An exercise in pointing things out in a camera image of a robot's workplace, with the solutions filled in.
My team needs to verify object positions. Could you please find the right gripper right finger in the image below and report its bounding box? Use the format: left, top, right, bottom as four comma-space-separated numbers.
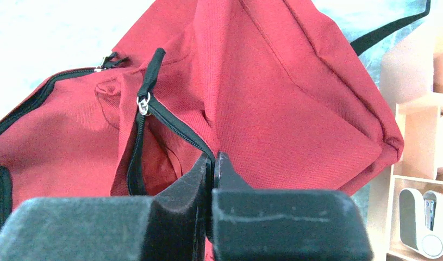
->
211, 153, 373, 260

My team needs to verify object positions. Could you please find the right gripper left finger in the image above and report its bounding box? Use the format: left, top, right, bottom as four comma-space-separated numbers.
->
0, 154, 211, 260

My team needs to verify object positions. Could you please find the red backpack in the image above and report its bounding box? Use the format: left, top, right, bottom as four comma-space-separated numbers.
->
0, 0, 433, 261

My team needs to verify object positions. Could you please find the white stapler in organizer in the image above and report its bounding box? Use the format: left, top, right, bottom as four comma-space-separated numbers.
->
398, 188, 443, 259

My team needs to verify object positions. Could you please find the orange plastic file organizer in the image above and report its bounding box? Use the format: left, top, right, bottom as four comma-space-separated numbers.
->
366, 21, 443, 260

